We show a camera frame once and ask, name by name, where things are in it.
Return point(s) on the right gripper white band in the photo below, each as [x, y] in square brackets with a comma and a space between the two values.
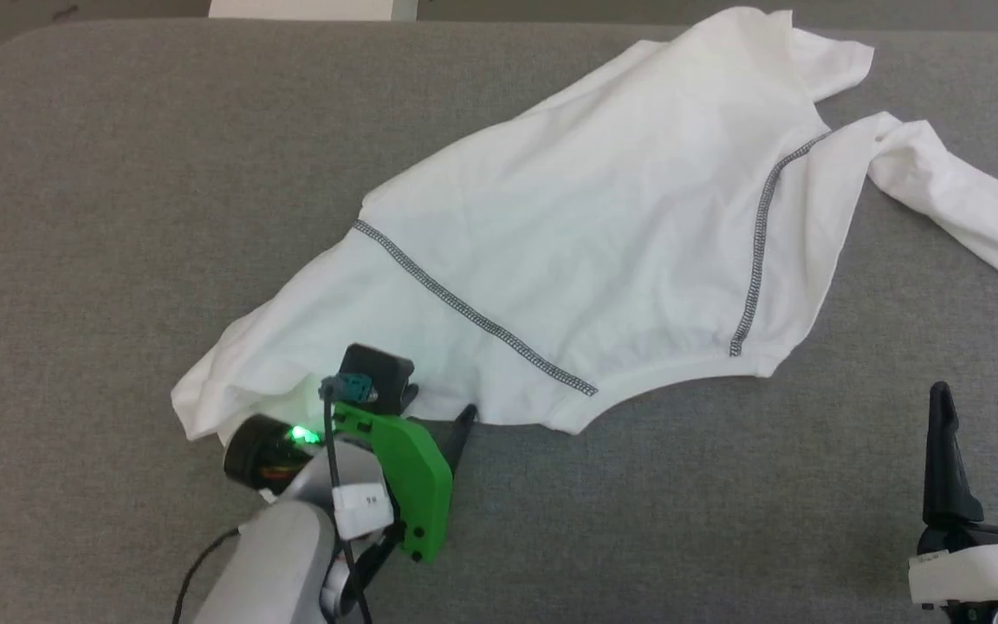
[980, 568]

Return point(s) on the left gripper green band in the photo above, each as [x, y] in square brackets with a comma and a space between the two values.
[408, 477]

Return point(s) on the white long-sleeve garment grey stitching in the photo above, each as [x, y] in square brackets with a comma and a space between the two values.
[603, 234]

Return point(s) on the grey fabric sofa surface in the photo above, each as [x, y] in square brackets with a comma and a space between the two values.
[118, 217]

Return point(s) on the white square pillar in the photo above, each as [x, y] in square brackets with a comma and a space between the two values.
[313, 9]

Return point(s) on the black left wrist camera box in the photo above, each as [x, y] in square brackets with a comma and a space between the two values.
[378, 377]

